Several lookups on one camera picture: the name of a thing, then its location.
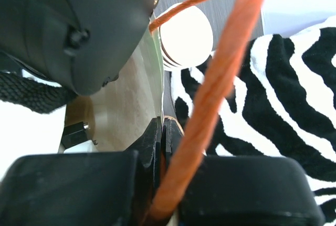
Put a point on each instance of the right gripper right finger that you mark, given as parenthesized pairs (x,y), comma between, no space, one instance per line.
(249,190)

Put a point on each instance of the kraft paper gift bag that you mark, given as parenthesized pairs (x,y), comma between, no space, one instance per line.
(129,109)

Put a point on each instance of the stack of paper cups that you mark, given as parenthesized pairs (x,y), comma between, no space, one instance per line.
(186,39)

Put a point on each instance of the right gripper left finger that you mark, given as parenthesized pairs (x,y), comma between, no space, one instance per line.
(106,188)

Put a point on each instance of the zebra print pillow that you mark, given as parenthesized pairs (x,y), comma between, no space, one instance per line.
(283,105)

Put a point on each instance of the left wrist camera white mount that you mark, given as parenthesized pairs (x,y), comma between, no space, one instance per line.
(76,138)

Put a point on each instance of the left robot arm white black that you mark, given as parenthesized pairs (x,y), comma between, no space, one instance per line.
(80,44)

